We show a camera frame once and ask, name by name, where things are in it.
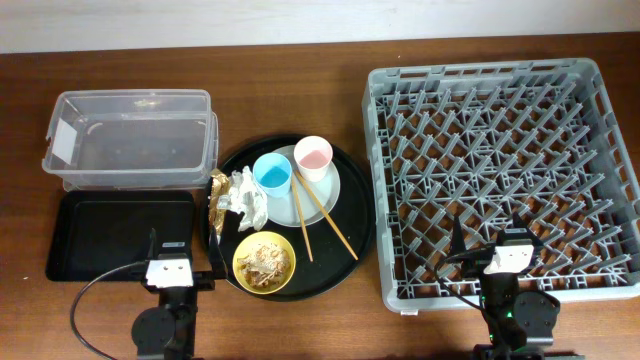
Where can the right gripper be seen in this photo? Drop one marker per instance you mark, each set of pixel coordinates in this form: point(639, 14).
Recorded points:
point(475, 264)

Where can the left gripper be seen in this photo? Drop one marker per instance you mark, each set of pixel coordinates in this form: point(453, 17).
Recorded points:
point(201, 280)

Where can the food scraps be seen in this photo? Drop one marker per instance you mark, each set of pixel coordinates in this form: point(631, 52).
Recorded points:
point(265, 266)

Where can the yellow bowl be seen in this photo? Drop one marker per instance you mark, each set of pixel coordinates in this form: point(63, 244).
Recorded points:
point(261, 238)

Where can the gold foil wrapper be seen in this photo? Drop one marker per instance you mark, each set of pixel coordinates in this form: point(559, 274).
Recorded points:
point(220, 185)

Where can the white tissue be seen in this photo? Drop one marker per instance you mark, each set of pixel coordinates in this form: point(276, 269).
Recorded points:
point(245, 197)

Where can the grey plate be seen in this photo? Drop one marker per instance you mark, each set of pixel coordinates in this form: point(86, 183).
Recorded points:
point(283, 210)

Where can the blue cup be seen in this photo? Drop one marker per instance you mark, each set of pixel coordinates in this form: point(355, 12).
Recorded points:
point(273, 172)

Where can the pink cup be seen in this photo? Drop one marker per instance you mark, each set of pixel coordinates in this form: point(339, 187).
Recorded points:
point(312, 155)

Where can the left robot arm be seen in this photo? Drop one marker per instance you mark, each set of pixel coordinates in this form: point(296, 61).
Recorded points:
point(167, 331)

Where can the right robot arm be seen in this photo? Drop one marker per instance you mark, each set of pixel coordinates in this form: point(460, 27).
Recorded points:
point(520, 322)

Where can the grey dishwasher rack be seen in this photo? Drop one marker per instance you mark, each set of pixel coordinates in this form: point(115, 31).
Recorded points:
point(486, 140)

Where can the clear plastic waste bin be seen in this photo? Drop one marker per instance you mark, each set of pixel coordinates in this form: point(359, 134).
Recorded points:
point(132, 139)

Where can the black rectangular tray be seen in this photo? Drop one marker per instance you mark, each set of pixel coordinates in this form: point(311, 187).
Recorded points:
point(97, 231)

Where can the black round tray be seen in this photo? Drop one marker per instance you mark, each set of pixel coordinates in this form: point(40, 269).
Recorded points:
point(354, 214)

